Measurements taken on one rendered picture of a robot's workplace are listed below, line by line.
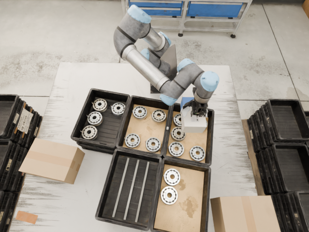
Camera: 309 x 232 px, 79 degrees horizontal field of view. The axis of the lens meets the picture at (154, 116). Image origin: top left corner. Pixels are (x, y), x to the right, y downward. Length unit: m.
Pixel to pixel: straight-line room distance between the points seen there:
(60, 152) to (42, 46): 2.27
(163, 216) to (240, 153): 0.73
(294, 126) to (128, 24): 1.74
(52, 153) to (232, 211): 1.15
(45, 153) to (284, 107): 2.10
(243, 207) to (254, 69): 2.20
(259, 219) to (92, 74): 1.62
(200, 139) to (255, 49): 2.27
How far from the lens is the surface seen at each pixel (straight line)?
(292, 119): 2.21
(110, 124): 1.40
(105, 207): 1.28
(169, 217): 1.25
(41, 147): 1.46
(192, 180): 1.29
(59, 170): 1.36
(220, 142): 1.55
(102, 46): 3.11
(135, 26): 1.01
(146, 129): 1.35
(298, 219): 1.90
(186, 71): 0.85
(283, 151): 2.16
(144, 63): 0.94
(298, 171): 2.17
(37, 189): 1.58
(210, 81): 0.80
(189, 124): 1.05
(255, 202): 1.32
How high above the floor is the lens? 2.08
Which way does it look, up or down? 63 degrees down
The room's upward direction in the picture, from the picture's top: 3 degrees clockwise
